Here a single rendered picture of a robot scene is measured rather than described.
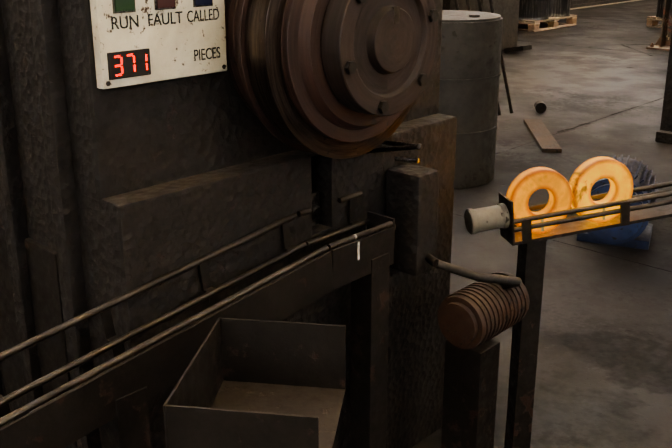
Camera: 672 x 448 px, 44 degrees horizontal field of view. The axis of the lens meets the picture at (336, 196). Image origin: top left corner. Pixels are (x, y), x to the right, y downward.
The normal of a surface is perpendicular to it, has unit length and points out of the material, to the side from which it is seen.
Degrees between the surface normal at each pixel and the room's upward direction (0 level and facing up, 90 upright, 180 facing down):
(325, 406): 5
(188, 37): 90
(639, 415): 0
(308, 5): 69
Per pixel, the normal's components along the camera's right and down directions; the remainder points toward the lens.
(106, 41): 0.73, 0.21
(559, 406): 0.00, -0.95
